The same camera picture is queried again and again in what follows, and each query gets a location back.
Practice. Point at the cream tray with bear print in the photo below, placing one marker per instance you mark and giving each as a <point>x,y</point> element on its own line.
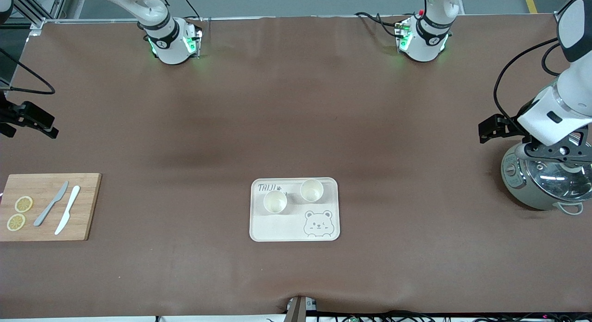
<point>286,227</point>

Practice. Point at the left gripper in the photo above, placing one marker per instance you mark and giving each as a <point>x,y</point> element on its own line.
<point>509,125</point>

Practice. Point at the grey metal bracket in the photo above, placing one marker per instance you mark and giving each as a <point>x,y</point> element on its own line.
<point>298,310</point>

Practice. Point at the bamboo cutting board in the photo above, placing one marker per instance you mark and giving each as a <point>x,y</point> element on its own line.
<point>85,197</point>

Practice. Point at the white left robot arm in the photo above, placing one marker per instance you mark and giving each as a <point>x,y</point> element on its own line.
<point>423,46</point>

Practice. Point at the grey plastic knife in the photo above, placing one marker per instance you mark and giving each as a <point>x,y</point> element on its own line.
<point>51,205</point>

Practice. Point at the grey-green electric pot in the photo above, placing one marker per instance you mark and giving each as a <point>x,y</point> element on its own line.
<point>522,192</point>

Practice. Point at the glass pot lid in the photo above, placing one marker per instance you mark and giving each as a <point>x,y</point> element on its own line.
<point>555,181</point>

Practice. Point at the white plastic knife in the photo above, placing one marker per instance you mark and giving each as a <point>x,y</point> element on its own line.
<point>69,204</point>

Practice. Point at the lemon slice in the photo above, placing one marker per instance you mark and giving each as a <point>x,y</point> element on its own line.
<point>23,204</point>
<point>16,222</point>

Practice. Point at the white IKEA cup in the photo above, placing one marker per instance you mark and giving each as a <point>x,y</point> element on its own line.
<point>311,190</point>
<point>275,202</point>

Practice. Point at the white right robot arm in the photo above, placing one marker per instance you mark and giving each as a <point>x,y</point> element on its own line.
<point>169,49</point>

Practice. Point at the aluminium frame struts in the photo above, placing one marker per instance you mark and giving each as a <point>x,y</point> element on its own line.
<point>58,0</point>

